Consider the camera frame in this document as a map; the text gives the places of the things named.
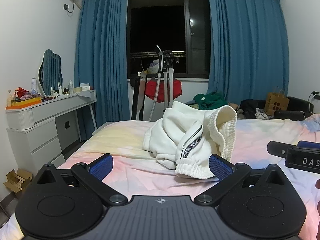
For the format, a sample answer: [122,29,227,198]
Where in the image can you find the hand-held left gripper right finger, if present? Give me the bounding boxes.
[194,154,284,207]

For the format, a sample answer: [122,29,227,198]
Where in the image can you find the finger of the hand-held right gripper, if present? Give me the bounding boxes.
[267,140,320,158]
[284,147,320,173]

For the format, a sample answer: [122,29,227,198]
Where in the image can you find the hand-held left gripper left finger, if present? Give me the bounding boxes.
[37,153,128,207]

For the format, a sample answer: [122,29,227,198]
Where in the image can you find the white pants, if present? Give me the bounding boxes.
[142,101,238,179]

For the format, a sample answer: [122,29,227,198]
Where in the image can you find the black clothes pile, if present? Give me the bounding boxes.
[240,99,267,119]

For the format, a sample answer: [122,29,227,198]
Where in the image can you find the person's right hand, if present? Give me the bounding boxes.
[314,179,320,239]

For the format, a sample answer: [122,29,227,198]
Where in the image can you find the patterned cloth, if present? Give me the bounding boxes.
[255,107,270,120]

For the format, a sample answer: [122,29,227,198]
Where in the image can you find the brown paper bag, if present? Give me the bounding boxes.
[264,86,290,117]

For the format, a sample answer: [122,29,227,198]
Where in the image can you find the black sofa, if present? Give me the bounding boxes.
[240,96,314,120]

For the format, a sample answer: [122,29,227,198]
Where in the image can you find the white dressing table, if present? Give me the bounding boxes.
[5,89,97,173]

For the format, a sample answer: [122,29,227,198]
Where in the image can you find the green garment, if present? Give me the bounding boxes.
[194,92,229,110]

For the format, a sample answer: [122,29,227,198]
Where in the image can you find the black framed board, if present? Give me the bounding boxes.
[131,71,148,121]

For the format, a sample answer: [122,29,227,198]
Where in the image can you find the cardboard box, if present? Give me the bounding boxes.
[3,168,33,199]

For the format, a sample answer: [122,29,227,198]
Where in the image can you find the red cloth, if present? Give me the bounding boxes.
[144,77,183,103]

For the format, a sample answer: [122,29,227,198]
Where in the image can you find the garment steamer stand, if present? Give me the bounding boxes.
[147,45,180,123]

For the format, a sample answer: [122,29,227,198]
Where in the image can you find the orange tray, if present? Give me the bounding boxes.
[5,97,42,110]

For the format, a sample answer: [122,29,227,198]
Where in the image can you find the purple hair scrunchies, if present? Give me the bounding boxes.
[21,92,41,101]

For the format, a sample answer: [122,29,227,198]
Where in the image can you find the wavy framed mirror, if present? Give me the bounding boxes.
[37,49,63,97]

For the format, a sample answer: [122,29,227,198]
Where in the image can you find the red pouch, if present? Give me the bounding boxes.
[14,87,30,98]

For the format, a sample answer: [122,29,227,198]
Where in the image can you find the blue curtain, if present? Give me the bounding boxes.
[74,0,130,137]
[207,0,288,105]

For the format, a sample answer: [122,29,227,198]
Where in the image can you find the white cloth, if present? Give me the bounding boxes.
[147,60,160,73]

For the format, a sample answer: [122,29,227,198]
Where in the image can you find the dark window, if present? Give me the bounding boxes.
[127,0,210,80]

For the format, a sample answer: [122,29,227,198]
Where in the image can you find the white charging cable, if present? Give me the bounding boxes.
[301,94,316,118]

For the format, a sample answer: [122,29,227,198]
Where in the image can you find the wall socket with cable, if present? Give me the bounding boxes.
[63,0,76,13]

